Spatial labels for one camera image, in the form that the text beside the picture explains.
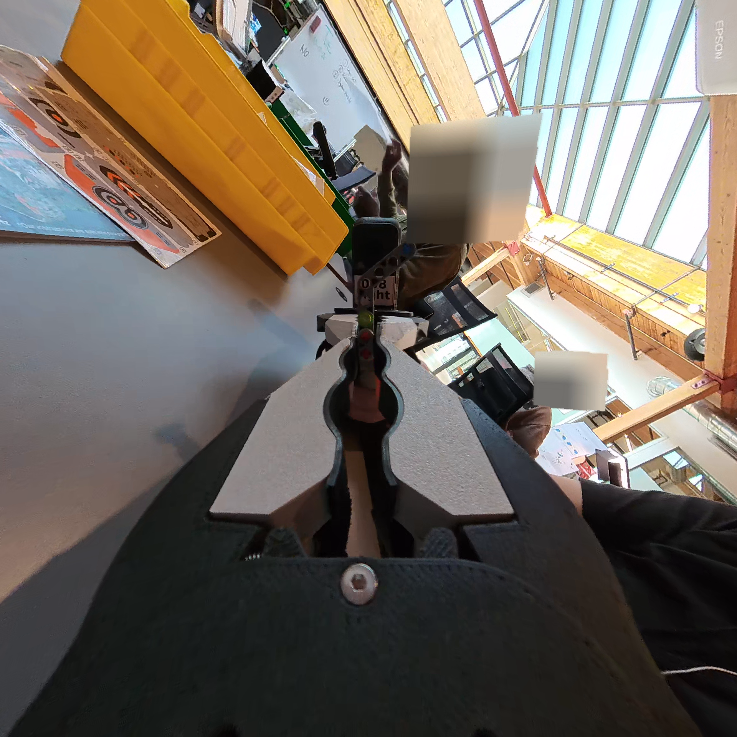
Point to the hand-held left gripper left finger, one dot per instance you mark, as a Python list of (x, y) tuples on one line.
[(276, 455)]

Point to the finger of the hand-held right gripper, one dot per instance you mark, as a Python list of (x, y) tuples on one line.
[(400, 331), (339, 328)]

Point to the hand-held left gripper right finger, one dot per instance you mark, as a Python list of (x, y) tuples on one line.
[(443, 460)]

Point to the dark grey angled toy beam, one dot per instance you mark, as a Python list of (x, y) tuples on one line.
[(383, 266)]

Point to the green toy pin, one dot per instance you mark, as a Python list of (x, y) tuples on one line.
[(365, 318)]

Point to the person's right forearm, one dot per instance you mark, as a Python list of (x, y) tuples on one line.
[(567, 494)]

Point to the black mesh office chair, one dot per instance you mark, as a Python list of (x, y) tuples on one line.
[(455, 311), (489, 380)]

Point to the white paper sheet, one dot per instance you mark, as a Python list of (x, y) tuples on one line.
[(371, 147)]

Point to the dark office chair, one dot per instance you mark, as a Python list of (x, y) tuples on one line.
[(323, 147)]

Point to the green plastic bin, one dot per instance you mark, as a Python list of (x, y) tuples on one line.
[(286, 118)]

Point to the small black device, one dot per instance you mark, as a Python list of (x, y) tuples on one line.
[(613, 467)]

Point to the whiteboard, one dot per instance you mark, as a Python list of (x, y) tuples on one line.
[(328, 75)]

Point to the red ceiling pipe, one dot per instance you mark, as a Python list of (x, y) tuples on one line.
[(506, 86)]

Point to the yellow plastic bin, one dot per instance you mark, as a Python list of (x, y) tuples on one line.
[(173, 103)]

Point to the person's black shirt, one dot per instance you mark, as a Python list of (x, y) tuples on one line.
[(662, 576)]

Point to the printed sticker sheet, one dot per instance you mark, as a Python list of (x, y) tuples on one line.
[(115, 173)]

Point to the black round speaker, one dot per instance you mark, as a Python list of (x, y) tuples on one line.
[(695, 344)]

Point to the blue cover instruction booklet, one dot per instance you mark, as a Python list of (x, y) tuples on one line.
[(34, 196)]

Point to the white projector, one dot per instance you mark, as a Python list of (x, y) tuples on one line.
[(717, 57)]

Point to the shiny metal duct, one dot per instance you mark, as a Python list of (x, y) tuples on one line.
[(708, 417)]

